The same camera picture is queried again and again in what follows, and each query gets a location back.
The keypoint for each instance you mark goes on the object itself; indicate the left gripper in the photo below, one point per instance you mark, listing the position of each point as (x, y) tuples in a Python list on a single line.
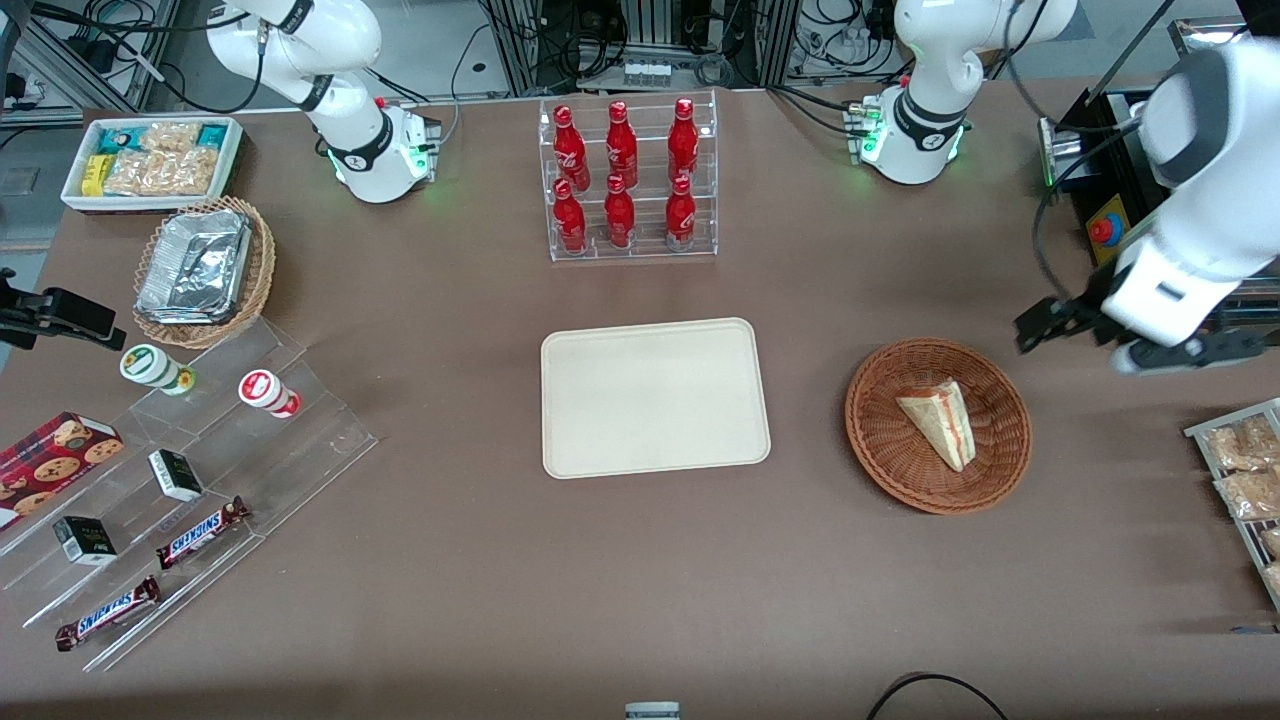
[(1083, 312)]

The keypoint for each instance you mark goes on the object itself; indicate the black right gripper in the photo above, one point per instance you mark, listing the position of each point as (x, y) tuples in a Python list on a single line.
[(30, 316)]

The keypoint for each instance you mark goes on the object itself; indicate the triangle sandwich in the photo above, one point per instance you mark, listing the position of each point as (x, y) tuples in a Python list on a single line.
[(940, 420)]

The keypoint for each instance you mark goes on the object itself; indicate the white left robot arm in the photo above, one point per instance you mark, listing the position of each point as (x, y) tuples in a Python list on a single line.
[(930, 60)]

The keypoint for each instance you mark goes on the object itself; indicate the light wicker basket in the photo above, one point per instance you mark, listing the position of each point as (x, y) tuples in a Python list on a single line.
[(262, 270)]

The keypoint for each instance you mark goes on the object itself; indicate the brown wicker basket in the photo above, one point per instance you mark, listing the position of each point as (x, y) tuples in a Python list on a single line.
[(885, 450)]

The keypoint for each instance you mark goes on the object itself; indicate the beige plastic tray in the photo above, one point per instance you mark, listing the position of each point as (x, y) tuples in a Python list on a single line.
[(655, 400)]

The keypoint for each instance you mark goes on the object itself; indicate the black food warmer appliance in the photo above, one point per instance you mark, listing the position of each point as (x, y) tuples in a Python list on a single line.
[(1110, 250)]

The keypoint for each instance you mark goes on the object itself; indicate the green lid cup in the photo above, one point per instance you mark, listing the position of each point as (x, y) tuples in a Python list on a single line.
[(148, 364)]

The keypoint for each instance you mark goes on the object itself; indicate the white snack bin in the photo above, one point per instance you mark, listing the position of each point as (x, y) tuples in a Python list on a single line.
[(72, 185)]

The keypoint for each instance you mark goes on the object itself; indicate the stack of foil trays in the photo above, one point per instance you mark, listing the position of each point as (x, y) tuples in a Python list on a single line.
[(195, 265)]

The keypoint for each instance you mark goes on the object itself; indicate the yellow snack packet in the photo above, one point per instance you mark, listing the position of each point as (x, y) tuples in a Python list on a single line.
[(94, 176)]

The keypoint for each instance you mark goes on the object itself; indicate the red cookie box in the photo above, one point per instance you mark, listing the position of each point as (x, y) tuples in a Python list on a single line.
[(45, 465)]

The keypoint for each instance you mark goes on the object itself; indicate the large rice cracker pack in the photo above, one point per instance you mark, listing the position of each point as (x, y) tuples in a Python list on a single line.
[(160, 173)]

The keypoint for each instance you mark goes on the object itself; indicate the green snack packet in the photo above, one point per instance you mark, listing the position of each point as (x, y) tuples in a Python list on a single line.
[(118, 141)]

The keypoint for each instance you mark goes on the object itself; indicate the small black white box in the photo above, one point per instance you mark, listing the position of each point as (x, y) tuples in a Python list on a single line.
[(176, 476), (84, 541)]

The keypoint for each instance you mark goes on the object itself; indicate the small rice cracker pack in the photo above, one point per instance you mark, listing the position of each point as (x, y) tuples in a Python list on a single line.
[(170, 136)]

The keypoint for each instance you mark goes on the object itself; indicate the red lid cup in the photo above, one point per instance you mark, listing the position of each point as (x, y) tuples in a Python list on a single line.
[(264, 389)]

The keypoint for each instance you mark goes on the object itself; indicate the clear cracker packet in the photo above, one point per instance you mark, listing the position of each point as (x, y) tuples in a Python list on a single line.
[(1245, 445), (1250, 495)]

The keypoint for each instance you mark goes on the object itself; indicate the teal snack packet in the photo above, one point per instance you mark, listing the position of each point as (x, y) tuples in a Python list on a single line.
[(212, 135)]

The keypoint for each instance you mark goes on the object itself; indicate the snickers bar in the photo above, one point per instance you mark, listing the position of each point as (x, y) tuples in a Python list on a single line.
[(108, 613), (200, 534)]

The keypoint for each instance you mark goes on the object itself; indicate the clear acrylic stepped display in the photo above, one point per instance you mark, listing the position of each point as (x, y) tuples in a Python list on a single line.
[(290, 460)]

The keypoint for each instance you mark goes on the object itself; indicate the red cola bottle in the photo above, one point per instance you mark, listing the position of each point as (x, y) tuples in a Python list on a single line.
[(621, 145), (683, 142), (570, 220), (619, 215), (569, 150), (680, 215)]

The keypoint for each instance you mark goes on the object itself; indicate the clear acrylic bottle rack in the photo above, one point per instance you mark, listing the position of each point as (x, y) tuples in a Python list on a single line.
[(648, 165)]

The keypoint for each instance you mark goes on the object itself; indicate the aluminium equipment rack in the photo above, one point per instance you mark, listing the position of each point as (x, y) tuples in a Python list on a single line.
[(650, 40)]

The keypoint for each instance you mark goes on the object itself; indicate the small grey device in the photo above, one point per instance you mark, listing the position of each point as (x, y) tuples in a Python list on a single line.
[(652, 711)]

